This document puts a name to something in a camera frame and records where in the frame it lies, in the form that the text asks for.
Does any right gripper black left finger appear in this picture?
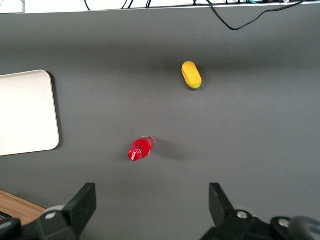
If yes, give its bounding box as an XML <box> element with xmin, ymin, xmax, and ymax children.
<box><xmin>36</xmin><ymin>182</ymin><xmax>98</xmax><ymax>240</ymax></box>

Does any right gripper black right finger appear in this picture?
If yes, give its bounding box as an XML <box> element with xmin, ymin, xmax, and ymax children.
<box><xmin>201</xmin><ymin>182</ymin><xmax>272</xmax><ymax>240</ymax></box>

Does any cream rectangular tray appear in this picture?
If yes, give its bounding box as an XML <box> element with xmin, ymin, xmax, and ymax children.
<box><xmin>0</xmin><ymin>69</ymin><xmax>61</xmax><ymax>157</ymax></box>

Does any wooden drawer cabinet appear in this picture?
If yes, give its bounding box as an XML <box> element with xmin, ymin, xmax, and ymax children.
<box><xmin>0</xmin><ymin>189</ymin><xmax>47</xmax><ymax>226</ymax></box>

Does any red soda bottle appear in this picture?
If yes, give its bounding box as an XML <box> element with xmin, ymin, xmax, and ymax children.
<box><xmin>127</xmin><ymin>135</ymin><xmax>156</xmax><ymax>163</ymax></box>

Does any yellow lemon toy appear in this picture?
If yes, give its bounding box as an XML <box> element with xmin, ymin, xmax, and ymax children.
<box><xmin>181</xmin><ymin>60</ymin><xmax>203</xmax><ymax>90</ymax></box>

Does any black cable loop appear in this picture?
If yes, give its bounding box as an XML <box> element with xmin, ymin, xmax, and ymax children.
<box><xmin>205</xmin><ymin>0</ymin><xmax>306</xmax><ymax>31</ymax></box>

